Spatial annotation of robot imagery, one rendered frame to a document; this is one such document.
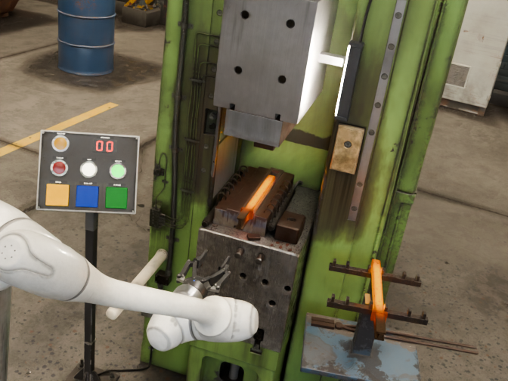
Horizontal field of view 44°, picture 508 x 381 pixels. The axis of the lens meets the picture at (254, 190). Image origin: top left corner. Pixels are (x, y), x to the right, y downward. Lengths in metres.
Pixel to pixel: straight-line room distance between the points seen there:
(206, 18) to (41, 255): 1.28
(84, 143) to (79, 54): 4.50
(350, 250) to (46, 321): 1.61
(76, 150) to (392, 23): 1.15
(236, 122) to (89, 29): 4.64
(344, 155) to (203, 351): 0.99
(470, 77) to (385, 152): 5.19
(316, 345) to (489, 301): 2.00
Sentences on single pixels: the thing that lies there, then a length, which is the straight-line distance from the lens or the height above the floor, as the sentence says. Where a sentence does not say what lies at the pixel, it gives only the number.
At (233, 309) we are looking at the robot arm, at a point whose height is 1.11.
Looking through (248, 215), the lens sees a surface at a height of 1.00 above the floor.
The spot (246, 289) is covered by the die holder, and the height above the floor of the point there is 0.71.
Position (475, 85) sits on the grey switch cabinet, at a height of 0.33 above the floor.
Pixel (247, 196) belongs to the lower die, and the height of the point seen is 0.99.
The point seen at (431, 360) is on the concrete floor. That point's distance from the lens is 3.46.
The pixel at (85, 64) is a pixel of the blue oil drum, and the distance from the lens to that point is 6.80.
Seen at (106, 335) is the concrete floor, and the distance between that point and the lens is 3.24.
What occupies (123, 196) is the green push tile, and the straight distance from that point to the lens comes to 2.28.
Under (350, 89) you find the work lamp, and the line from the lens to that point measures 2.16.
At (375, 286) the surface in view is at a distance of 2.12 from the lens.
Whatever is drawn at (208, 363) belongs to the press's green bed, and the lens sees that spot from 2.73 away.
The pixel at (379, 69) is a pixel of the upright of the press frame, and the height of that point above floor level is 1.57.
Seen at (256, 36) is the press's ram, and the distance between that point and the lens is 2.08.
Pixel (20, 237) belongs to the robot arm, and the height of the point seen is 1.45.
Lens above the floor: 2.09
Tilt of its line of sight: 27 degrees down
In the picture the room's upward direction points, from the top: 8 degrees clockwise
